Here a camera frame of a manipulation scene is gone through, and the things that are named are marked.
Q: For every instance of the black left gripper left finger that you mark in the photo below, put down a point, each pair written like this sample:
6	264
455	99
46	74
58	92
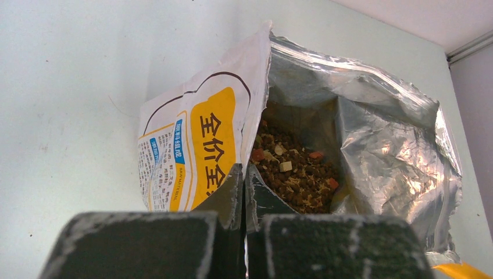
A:
207	242

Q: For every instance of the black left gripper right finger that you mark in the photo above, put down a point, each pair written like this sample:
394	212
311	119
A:
285	244

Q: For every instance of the printed cat food bag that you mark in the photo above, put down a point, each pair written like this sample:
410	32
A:
389	141

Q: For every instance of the yellow plastic scoop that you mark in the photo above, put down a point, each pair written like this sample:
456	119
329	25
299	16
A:
461	271

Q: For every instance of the brown kibble in bag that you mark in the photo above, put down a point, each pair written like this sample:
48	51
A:
300	176

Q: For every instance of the aluminium corner frame post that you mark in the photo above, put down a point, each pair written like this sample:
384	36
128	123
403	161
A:
470	48

